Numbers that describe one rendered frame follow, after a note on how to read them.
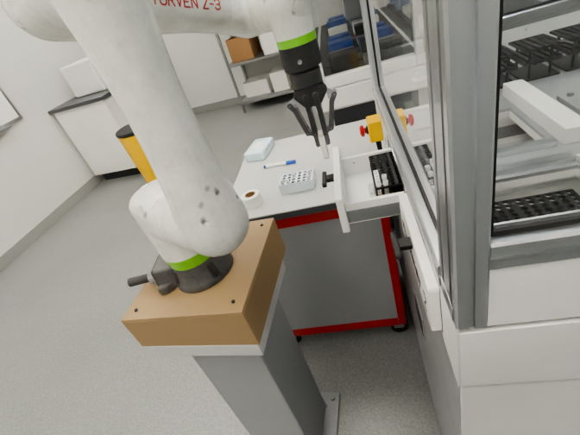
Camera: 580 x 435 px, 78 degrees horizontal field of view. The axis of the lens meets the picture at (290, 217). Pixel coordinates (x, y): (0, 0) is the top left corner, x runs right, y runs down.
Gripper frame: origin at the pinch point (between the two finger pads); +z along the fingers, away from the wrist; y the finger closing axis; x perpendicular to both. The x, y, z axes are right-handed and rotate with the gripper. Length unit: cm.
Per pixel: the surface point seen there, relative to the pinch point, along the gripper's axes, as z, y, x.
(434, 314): 13, -16, 49
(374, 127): 9.7, -14.7, -26.4
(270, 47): 29, 75, -376
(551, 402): 27, -31, 58
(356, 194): 15.6, -5.8, 3.1
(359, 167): 13.4, -7.8, -8.4
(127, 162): 79, 243, -252
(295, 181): 19.4, 14.9, -19.0
